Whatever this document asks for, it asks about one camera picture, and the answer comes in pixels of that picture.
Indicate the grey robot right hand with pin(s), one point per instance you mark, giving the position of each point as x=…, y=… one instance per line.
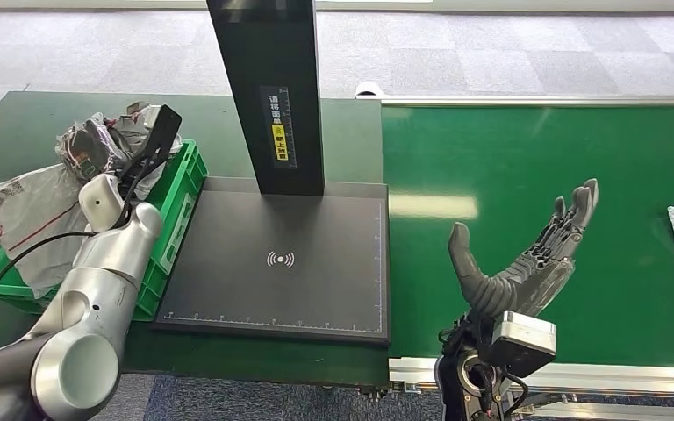
x=517, y=285

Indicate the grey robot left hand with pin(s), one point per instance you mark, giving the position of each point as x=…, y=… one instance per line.
x=90, y=151

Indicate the grey plastic mailer package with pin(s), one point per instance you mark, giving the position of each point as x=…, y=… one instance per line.
x=34, y=215

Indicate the green conveyor belt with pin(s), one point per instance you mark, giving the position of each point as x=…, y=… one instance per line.
x=633, y=145

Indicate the white conveyor roller end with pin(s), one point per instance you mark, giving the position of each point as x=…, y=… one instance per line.
x=367, y=89

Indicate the black plate on left wrist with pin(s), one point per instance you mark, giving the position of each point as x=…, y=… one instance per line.
x=159, y=131

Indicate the dark green table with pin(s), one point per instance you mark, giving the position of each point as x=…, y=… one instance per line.
x=17, y=116

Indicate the green plastic crate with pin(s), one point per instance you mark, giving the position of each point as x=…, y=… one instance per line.
x=180, y=197

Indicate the white crate side label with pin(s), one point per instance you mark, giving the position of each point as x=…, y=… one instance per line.
x=177, y=232

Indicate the black and yellow column label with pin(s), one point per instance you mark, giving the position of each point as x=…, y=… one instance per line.
x=279, y=129

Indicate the black scanner column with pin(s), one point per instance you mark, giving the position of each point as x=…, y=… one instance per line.
x=267, y=58

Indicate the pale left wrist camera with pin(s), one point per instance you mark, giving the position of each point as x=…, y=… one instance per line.
x=101, y=203

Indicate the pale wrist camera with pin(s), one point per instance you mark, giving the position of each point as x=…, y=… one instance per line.
x=101, y=203
x=520, y=343

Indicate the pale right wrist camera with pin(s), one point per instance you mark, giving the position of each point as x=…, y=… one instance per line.
x=520, y=343

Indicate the metal conveyor support frame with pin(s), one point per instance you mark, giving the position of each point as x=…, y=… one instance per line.
x=575, y=409

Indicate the aluminium conveyor side rail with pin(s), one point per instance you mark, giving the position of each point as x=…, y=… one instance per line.
x=633, y=380
x=546, y=100

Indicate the black scanner base plate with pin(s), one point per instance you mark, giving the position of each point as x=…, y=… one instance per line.
x=314, y=290

